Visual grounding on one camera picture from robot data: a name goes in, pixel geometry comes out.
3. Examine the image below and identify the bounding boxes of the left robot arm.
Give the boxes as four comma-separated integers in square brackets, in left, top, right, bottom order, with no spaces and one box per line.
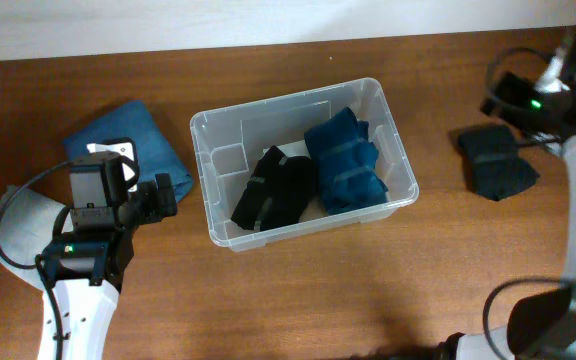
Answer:
[35,151,177,359]

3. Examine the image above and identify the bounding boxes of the blue garment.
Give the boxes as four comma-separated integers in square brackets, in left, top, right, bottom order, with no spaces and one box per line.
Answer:
[304,107,388,215]

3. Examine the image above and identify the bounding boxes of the dark blue folded jeans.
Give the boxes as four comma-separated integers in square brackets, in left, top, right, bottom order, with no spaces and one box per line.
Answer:
[63,101,194,202]

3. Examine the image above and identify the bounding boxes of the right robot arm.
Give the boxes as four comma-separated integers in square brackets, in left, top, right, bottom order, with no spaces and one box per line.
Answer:
[433,28,576,359]

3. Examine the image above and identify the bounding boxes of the clear plastic storage bin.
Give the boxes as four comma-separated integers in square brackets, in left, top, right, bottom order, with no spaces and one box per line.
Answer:
[190,78,420,252]

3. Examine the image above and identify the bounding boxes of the black garment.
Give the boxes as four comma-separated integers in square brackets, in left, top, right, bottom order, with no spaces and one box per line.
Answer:
[231,146,318,231]
[457,125,540,201]

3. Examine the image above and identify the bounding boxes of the light grey folded jeans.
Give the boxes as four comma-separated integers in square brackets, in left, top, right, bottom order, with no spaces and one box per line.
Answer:
[0,185,65,291]

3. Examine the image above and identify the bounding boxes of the white label in bin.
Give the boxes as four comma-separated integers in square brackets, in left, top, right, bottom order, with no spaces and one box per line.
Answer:
[277,140,310,157]

